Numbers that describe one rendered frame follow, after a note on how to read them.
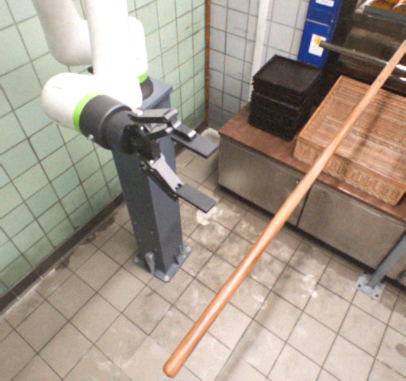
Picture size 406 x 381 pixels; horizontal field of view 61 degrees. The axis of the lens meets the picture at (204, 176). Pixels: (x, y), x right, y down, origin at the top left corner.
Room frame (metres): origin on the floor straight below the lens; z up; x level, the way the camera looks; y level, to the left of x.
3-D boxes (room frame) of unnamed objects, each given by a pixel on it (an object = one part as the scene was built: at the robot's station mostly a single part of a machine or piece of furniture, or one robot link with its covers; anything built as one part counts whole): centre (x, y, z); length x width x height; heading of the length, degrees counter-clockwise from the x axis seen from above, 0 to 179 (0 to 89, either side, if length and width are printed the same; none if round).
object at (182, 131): (0.40, 0.04, 1.58); 0.05 x 0.01 x 0.03; 53
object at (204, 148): (0.38, 0.01, 1.56); 0.07 x 0.03 x 0.01; 53
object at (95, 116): (0.51, 0.18, 1.49); 0.12 x 0.06 x 0.09; 143
